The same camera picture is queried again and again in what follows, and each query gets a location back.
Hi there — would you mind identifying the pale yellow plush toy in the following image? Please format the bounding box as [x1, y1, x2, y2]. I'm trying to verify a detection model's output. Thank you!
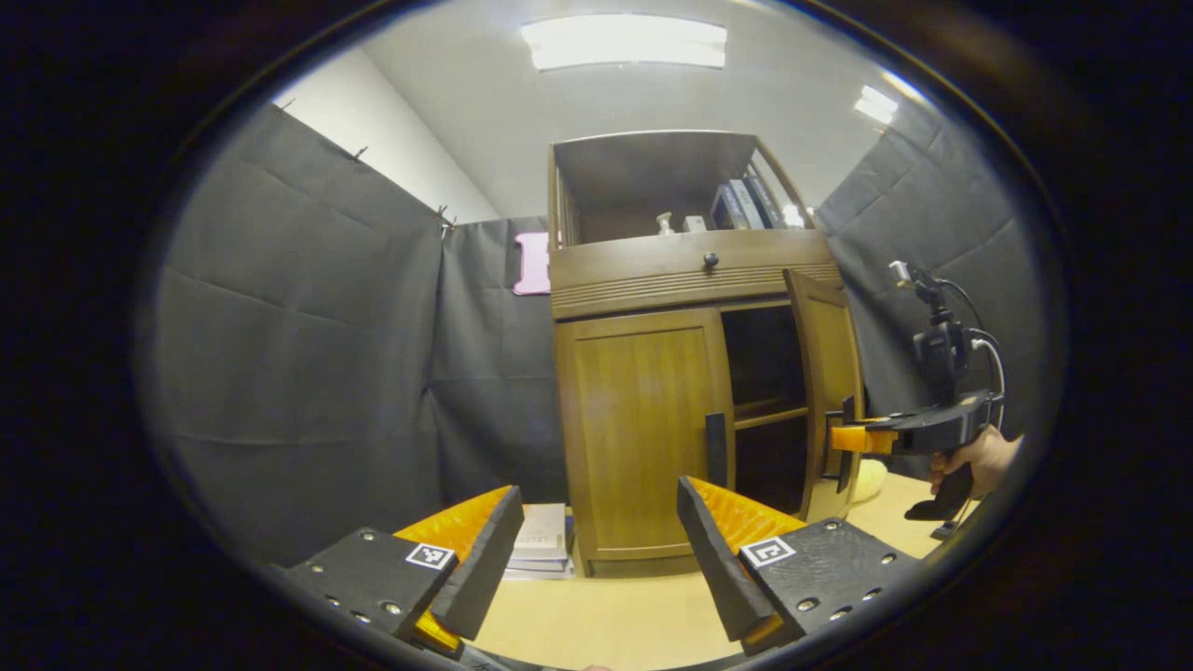
[850, 459, 888, 506]

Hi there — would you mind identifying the white and orange book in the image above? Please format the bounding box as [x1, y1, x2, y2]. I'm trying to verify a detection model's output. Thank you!
[514, 503, 569, 562]

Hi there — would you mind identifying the large ceiling light panel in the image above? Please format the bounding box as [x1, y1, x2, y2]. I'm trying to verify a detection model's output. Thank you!
[520, 14, 728, 73]

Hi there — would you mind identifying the blue book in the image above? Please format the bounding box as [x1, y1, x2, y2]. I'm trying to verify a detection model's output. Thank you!
[711, 184, 747, 230]

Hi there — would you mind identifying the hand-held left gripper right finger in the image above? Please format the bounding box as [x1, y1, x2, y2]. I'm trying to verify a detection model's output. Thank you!
[676, 475, 924, 653]

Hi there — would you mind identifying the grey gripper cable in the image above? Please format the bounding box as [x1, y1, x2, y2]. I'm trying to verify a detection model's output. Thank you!
[932, 278, 1008, 431]

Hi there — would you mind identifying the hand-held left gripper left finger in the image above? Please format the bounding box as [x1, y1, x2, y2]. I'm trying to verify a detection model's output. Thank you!
[280, 485, 526, 653]

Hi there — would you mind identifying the wooden cabinet drawer with knob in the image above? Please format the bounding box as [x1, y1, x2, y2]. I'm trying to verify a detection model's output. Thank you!
[550, 229, 844, 322]

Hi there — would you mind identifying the wooden shoe cabinet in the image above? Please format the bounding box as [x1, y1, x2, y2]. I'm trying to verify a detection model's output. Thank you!
[548, 130, 868, 579]

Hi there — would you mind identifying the black backdrop cloth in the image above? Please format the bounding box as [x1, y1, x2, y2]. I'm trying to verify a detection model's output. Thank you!
[140, 98, 1049, 569]

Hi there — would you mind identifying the light grey book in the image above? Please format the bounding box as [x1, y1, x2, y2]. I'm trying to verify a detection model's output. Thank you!
[729, 179, 767, 230]

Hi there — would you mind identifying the small ceiling light panel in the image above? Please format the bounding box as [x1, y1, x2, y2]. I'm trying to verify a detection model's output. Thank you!
[855, 84, 900, 125]

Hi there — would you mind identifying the wooden shoe cabinet door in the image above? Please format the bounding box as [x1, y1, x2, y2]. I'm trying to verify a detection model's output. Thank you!
[783, 268, 866, 525]
[556, 308, 737, 565]

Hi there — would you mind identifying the dark grey book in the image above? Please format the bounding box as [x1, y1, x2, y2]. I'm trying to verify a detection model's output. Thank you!
[746, 173, 789, 229]

